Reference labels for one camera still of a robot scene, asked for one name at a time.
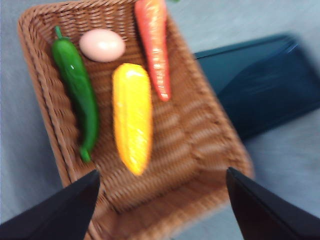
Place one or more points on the brown wicker basket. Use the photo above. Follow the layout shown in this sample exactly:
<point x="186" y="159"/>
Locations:
<point x="187" y="150"/>

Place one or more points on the pale brown egg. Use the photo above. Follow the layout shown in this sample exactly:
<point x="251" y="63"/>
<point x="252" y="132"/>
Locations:
<point x="102" y="45"/>

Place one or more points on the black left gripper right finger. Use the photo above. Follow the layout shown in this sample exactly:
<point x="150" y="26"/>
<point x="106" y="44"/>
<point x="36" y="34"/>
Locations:
<point x="265" y="215"/>

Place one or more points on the orange toy carrot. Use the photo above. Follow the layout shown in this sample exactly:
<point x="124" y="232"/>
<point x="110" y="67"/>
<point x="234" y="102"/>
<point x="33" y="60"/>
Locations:
<point x="155" y="50"/>

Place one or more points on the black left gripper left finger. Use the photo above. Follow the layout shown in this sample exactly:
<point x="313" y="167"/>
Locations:
<point x="57" y="215"/>

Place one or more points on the green toy chili pepper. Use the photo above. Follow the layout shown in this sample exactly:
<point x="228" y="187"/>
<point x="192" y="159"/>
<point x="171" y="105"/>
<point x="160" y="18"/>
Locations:
<point x="77" y="85"/>

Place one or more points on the yellow-orange toy corn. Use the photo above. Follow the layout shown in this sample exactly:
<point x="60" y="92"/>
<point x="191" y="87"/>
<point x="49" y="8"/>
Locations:
<point x="132" y="117"/>

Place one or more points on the black rectangular tray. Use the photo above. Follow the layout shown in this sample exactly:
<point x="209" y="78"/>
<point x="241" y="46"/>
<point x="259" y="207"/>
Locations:
<point x="265" y="87"/>

